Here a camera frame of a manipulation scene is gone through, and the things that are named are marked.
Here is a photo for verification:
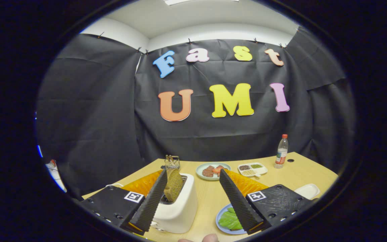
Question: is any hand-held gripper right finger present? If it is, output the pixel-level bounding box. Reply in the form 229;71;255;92
219;168;315;235

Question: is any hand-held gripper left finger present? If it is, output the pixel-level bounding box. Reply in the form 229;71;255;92
79;168;168;236

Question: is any green lettuce leaf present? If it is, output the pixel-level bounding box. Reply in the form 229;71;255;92
218;207;244;231

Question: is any brown bread slice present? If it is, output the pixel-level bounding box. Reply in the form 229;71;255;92
164;168;184;203

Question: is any blue plate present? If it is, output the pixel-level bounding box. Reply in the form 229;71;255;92
216;203;248;235

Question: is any white toaster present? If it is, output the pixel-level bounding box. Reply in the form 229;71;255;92
150;173;198;234

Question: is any white divided dish with seeds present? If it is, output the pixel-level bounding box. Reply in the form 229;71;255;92
237;162;268;178

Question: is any pale green plate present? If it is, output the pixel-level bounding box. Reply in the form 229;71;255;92
196;162;231;181

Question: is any clear bottle with red cap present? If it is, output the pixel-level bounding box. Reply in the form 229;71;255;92
274;134;289;169

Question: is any white plate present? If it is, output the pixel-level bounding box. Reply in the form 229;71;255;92
294;184;320;200

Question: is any black backdrop cloth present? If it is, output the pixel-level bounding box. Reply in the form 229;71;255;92
36;27;357;199

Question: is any white and red object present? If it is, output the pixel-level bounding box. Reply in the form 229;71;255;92
45;159;68;193

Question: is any ceiling light panel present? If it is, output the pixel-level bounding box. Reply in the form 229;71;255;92
164;0;239;6

